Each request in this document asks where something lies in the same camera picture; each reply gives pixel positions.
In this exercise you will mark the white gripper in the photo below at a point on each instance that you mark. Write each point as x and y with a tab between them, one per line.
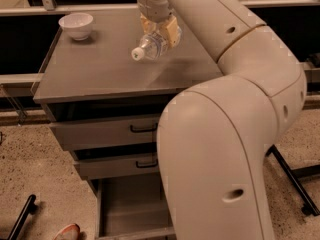
154	13

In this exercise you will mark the clear plastic water bottle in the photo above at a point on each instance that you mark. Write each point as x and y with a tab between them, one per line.
153	45

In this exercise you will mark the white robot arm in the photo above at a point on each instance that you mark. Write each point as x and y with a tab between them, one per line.
212	138

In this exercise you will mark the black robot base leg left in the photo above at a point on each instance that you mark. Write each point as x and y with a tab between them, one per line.
29	208

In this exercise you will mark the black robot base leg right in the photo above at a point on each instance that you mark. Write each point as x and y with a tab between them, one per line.
295	175

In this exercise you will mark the grey drawer cabinet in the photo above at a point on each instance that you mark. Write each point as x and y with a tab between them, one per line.
97	78

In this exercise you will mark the grey top drawer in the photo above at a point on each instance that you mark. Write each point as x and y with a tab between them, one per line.
104	132

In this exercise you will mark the grey drawer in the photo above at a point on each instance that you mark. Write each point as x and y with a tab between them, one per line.
133	208
104	132
115	166

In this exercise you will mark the grey middle drawer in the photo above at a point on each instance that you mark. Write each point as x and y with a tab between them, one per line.
115	166

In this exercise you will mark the grey bottom drawer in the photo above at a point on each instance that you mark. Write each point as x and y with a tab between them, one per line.
133	208

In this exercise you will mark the white ceramic bowl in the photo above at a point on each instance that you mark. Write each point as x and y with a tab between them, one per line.
78	26

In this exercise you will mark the metal window railing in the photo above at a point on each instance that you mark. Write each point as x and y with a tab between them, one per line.
26	36

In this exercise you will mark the red white shoe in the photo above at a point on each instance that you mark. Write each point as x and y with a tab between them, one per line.
69	232

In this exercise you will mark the black top drawer handle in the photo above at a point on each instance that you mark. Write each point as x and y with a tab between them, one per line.
150	128

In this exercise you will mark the black drawer handle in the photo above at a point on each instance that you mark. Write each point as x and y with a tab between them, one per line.
144	165
150	128

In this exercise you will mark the black middle drawer handle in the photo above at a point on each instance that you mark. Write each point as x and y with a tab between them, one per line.
144	165

